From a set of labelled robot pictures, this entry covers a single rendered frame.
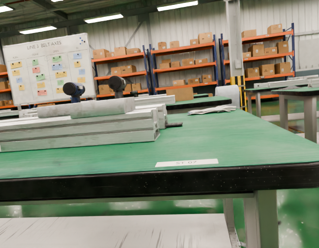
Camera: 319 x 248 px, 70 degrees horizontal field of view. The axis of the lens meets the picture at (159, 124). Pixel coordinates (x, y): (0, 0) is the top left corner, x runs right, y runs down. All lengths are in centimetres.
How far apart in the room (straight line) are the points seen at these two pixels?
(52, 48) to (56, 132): 354
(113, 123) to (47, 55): 368
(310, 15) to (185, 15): 532
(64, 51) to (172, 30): 799
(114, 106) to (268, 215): 43
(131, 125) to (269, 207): 37
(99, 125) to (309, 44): 1190
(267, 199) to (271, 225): 5
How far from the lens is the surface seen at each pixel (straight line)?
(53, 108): 94
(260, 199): 49
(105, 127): 65
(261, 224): 51
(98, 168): 46
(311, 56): 1229
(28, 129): 79
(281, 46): 1098
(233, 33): 658
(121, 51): 1079
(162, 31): 1157
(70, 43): 407
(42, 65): 431
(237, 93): 430
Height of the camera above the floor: 91
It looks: 8 degrees down
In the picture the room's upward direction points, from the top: 6 degrees counter-clockwise
